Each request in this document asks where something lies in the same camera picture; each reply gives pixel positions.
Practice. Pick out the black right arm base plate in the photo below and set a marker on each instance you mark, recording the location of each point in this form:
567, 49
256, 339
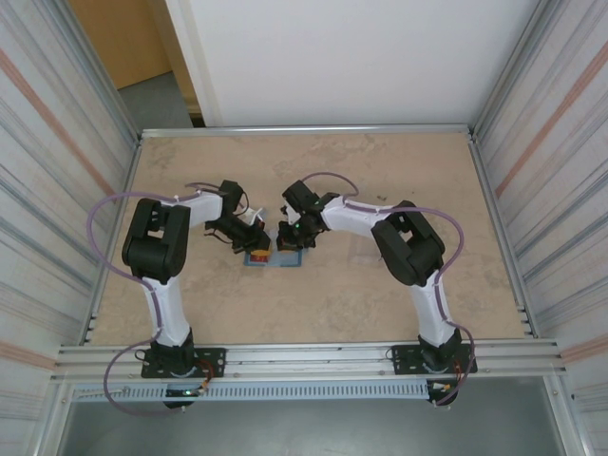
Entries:
404, 358

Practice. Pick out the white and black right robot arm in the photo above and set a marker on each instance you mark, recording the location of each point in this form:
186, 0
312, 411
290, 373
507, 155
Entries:
413, 247

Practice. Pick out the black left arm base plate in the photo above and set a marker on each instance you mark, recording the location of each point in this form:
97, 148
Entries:
214, 361

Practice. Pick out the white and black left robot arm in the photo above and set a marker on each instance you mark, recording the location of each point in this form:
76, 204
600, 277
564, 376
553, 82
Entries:
152, 242

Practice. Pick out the aluminium frame rail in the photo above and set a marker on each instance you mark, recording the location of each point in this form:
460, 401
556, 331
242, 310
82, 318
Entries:
304, 363
491, 199
304, 131
122, 199

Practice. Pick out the blue leather card holder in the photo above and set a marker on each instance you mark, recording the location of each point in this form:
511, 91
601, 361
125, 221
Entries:
290, 260

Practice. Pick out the orange wooden door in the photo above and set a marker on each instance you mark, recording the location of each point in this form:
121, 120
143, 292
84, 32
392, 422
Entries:
119, 38

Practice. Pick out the red VIP card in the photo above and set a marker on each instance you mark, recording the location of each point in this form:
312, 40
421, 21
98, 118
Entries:
259, 259

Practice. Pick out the clear plastic card case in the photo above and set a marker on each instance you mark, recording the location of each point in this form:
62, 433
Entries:
363, 247

